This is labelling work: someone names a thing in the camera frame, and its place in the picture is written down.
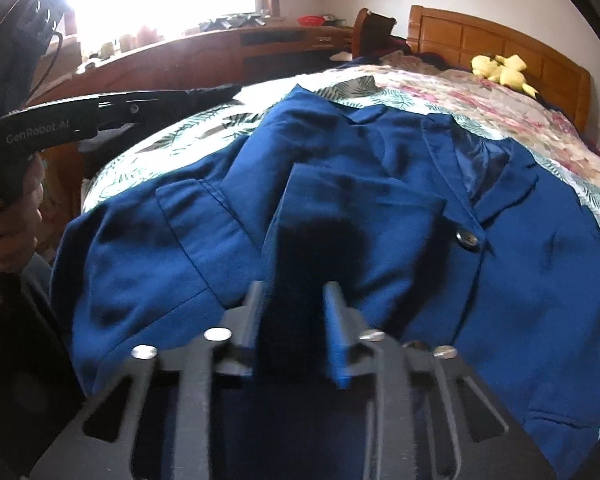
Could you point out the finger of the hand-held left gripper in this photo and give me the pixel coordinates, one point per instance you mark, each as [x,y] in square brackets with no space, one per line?
[145,102]

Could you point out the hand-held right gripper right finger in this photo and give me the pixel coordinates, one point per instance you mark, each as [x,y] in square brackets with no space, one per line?
[337,340]

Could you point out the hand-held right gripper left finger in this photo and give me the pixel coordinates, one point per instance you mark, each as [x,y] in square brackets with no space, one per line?
[252,320]

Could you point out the navy blue blazer jacket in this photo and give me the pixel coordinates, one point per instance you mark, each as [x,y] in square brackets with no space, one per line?
[380,210]

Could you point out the person's left hand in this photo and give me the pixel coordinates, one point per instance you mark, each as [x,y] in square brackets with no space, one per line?
[15,230]

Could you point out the leaf print blanket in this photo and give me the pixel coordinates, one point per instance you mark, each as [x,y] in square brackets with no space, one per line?
[195,135]

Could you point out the row of small jars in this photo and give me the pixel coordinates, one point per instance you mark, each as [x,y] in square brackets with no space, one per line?
[125,42]

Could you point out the curved wooden desk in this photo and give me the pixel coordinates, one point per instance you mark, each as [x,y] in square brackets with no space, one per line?
[190,55]

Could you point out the dark folded cloth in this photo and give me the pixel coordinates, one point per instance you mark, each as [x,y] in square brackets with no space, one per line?
[217,94]

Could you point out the grey items on windowsill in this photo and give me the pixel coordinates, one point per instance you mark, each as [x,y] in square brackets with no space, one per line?
[232,22]

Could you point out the red bowl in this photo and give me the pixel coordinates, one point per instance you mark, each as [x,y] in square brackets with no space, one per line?
[311,20]

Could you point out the person's black trouser leg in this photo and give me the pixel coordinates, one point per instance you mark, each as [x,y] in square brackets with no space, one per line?
[30,360]

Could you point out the wooden chair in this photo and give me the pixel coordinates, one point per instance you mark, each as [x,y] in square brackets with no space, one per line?
[372,30]

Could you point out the floral quilt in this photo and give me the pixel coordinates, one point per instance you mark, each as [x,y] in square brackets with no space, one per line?
[480,105]

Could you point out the yellow plush toy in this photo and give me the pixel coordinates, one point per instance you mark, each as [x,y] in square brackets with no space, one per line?
[505,72]

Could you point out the wooden bed headboard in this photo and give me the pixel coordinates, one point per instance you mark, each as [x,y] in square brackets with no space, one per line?
[480,35]

